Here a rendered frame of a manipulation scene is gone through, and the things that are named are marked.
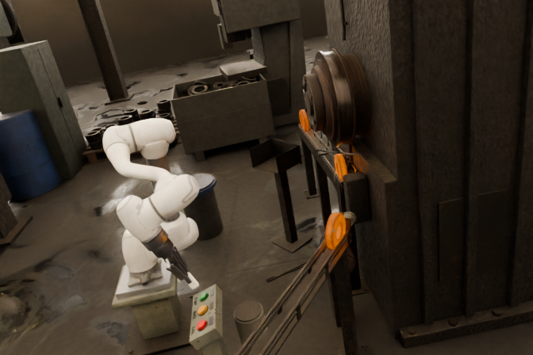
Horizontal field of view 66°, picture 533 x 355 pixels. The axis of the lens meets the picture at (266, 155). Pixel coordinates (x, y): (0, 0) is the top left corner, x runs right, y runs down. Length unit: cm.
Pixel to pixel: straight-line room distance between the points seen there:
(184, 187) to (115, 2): 1093
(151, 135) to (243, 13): 276
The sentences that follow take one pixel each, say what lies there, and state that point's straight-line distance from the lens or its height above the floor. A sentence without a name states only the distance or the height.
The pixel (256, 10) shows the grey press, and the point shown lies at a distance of 452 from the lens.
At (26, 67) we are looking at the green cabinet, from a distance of 496.
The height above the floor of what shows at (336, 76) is 126.
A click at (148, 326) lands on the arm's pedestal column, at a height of 10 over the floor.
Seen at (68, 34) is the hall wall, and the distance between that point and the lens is 1266.
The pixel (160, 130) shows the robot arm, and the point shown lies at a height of 115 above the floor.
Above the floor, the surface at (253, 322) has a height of 51.
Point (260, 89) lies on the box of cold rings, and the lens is 442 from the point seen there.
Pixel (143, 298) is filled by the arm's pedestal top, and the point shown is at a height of 34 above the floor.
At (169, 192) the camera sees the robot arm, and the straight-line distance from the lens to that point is 148.
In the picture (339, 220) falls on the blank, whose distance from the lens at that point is 173.
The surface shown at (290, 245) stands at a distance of 291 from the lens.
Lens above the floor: 170
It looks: 23 degrees down
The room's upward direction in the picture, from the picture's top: 11 degrees counter-clockwise
